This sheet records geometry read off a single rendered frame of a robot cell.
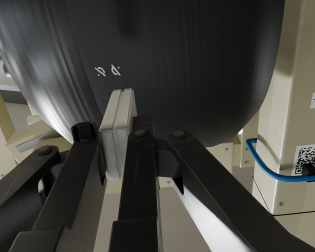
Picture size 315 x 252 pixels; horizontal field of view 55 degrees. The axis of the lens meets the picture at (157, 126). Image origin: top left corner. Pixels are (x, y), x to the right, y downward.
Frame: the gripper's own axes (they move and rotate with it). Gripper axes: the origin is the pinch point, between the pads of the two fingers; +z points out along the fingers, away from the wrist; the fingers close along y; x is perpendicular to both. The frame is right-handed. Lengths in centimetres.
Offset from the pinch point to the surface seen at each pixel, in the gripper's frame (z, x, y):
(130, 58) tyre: 10.0, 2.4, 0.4
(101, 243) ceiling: 219, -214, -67
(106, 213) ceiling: 258, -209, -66
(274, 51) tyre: 13.2, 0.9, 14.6
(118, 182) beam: 62, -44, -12
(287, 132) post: 31.8, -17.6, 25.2
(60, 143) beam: 69, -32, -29
